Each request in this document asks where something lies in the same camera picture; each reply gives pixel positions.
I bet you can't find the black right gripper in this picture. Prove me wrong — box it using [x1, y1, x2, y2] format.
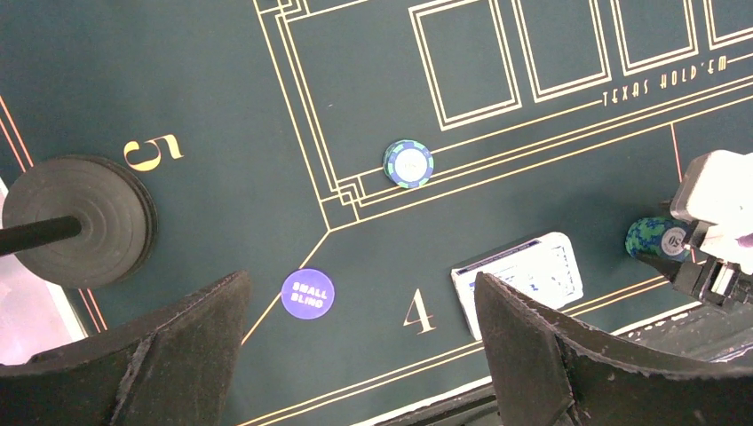
[638, 221, 752, 311]

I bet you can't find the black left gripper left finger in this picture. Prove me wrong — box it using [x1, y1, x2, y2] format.
[1, 271, 251, 425]

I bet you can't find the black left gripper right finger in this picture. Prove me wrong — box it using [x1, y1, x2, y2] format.
[474, 272, 752, 425]

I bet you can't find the purple small blind button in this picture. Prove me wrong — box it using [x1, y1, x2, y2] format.
[281, 268, 336, 320]

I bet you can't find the green blue poker chip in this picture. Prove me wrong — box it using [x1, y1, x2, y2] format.
[383, 139, 434, 189]

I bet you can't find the blue white card deck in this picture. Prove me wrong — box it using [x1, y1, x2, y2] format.
[450, 232, 583, 341]

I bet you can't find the green poker mat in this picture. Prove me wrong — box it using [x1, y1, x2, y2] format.
[1, 1, 752, 425]

